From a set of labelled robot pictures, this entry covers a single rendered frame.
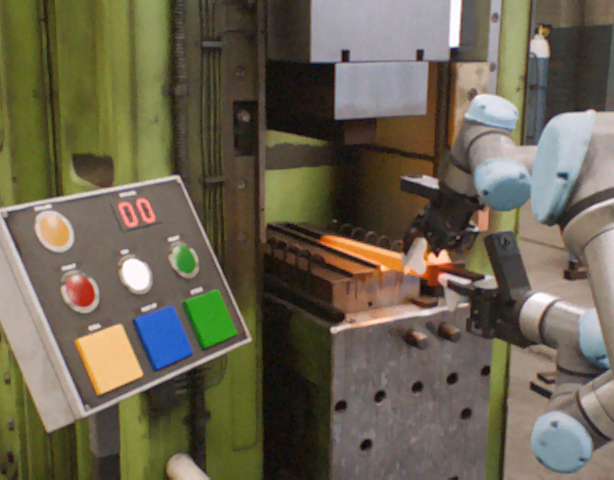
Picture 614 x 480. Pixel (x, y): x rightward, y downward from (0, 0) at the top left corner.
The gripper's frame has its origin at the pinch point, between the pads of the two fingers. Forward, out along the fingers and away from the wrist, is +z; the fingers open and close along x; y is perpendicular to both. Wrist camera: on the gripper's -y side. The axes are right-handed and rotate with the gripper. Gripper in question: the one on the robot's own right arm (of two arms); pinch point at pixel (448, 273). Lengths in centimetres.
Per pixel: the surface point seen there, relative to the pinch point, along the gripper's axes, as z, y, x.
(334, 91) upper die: 16.7, -30.3, -12.0
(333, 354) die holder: 11.5, 14.9, -15.8
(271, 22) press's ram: 30, -42, -17
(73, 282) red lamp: -3, -9, -65
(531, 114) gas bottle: 514, 35, 536
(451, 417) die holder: 11.7, 33.3, 11.6
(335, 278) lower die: 18.7, 3.4, -10.6
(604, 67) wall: 599, -2, 732
